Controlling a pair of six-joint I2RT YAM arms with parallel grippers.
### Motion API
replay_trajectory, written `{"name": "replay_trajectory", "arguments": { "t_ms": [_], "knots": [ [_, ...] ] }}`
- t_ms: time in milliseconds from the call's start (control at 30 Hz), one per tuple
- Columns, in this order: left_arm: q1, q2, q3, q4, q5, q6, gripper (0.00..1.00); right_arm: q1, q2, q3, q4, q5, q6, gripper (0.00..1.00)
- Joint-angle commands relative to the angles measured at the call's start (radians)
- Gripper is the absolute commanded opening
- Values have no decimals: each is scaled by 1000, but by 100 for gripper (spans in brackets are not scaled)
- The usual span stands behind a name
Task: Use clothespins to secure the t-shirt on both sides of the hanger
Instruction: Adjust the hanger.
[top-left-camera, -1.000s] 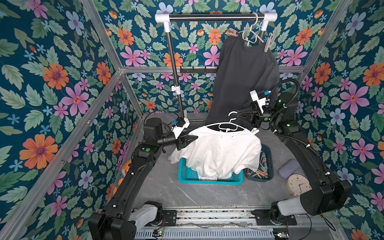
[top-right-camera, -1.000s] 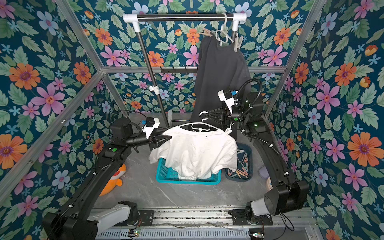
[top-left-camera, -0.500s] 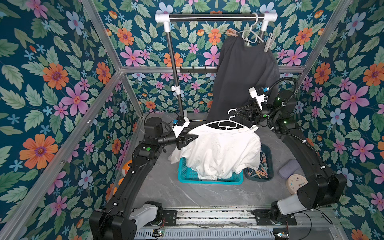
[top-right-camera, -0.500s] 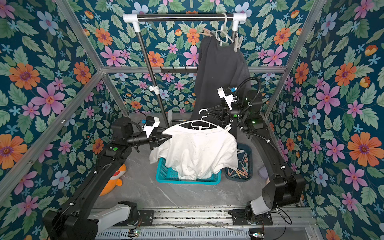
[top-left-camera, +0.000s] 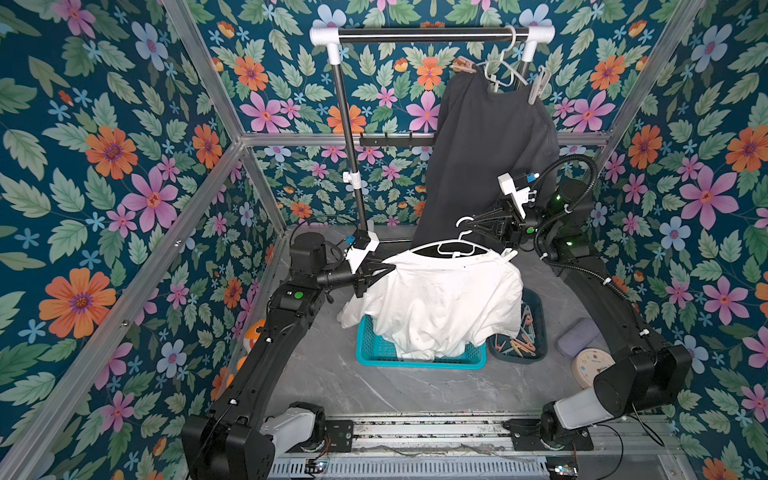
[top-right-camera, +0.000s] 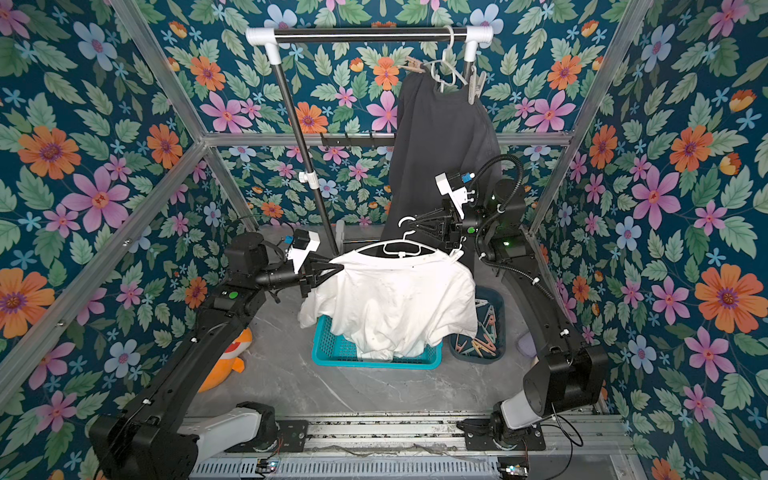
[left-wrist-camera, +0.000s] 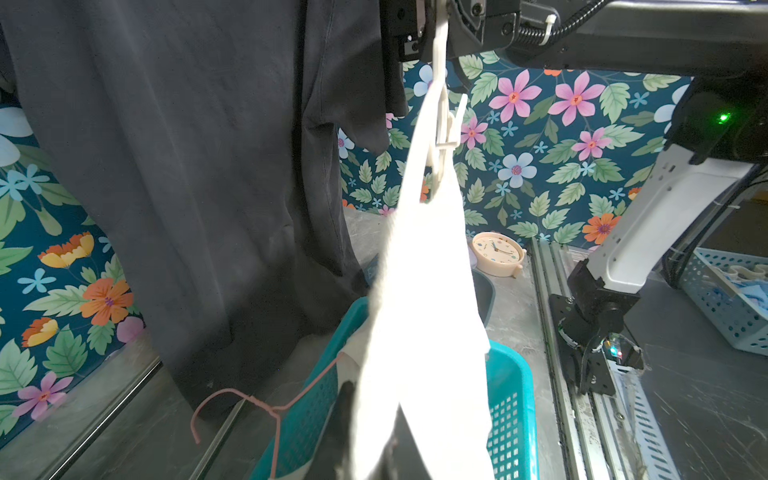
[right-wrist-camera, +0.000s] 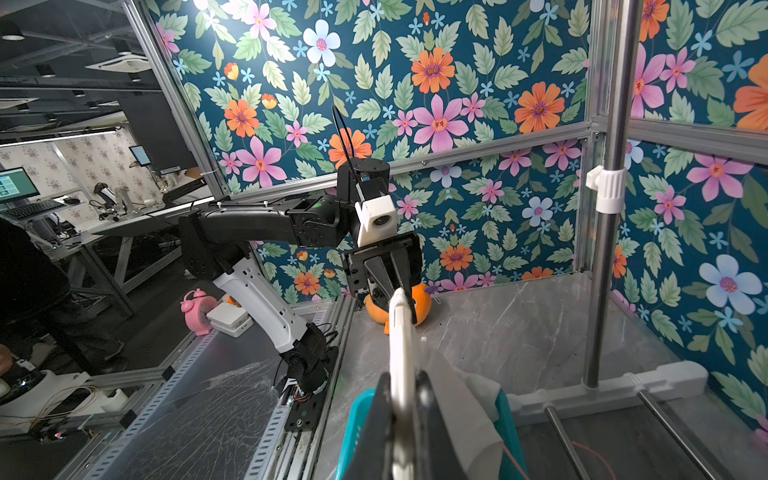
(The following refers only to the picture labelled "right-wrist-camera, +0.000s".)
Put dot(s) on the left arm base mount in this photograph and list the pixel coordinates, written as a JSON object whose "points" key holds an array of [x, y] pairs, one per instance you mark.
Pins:
{"points": [[309, 402]]}

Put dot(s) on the teal laundry basket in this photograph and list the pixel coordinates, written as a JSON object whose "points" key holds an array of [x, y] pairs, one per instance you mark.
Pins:
{"points": [[505, 426]]}

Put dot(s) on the white steel clothes rack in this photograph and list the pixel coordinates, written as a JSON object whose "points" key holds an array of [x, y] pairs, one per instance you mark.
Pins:
{"points": [[614, 66]]}

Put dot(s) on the pink alarm clock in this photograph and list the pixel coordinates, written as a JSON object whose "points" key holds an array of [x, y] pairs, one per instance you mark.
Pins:
{"points": [[195, 306]]}

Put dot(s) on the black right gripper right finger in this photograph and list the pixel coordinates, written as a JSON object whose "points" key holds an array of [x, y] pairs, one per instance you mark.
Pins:
{"points": [[435, 456]]}

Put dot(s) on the white clothespin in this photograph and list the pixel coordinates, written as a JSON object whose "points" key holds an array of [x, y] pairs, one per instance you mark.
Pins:
{"points": [[402, 368]]}

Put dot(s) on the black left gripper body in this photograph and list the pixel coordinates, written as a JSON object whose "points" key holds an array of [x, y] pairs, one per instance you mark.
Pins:
{"points": [[384, 260]]}

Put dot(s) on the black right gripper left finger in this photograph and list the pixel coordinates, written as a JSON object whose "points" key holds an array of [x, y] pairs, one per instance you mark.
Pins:
{"points": [[373, 456]]}

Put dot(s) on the white garment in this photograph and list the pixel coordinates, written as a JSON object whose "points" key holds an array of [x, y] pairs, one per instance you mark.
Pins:
{"points": [[467, 403]]}

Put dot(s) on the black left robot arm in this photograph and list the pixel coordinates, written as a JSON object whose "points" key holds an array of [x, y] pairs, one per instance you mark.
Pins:
{"points": [[216, 245]]}

